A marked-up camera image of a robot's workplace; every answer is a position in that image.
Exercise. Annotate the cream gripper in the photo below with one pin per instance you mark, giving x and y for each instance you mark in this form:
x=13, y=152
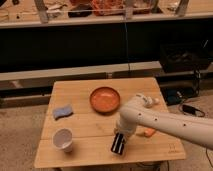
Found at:
x=127, y=133

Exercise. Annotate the black striped eraser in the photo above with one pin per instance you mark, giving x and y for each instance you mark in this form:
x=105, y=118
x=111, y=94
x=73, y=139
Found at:
x=118, y=144

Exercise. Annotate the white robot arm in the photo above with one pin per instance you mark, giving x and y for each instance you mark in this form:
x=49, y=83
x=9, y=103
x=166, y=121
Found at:
x=137, y=111

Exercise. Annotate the orange toy carrot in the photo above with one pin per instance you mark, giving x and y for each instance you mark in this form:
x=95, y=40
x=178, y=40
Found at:
x=148, y=132

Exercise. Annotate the orange plate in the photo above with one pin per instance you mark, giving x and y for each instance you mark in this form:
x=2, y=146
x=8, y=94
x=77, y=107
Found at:
x=104, y=99

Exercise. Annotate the wooden table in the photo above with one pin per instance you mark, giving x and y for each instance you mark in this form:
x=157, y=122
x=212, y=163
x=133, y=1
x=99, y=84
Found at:
x=93, y=133

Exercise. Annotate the white paper cup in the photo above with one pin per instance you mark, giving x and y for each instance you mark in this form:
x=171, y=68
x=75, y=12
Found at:
x=62, y=140

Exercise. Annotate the black box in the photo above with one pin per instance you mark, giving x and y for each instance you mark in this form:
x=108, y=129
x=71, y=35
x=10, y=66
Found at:
x=183, y=57

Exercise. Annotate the grey shelf rail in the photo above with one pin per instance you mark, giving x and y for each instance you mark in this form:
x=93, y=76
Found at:
x=46, y=78

